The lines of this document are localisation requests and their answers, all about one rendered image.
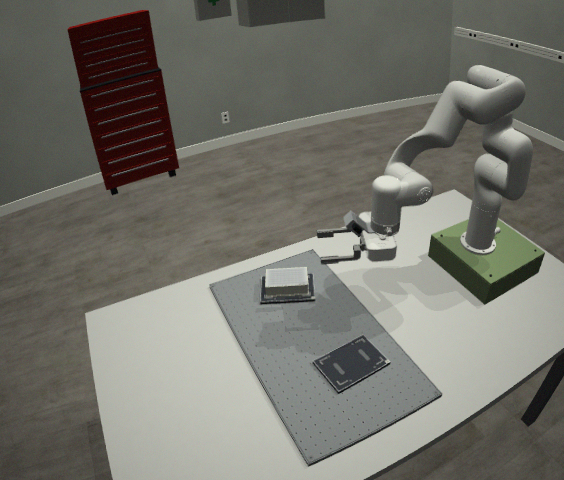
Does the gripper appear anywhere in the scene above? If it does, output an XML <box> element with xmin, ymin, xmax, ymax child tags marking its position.
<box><xmin>317</xmin><ymin>212</ymin><xmax>399</xmax><ymax>264</ymax></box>

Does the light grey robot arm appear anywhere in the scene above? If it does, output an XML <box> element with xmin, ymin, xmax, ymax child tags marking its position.
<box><xmin>343</xmin><ymin>65</ymin><xmax>533</xmax><ymax>255</ymax></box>

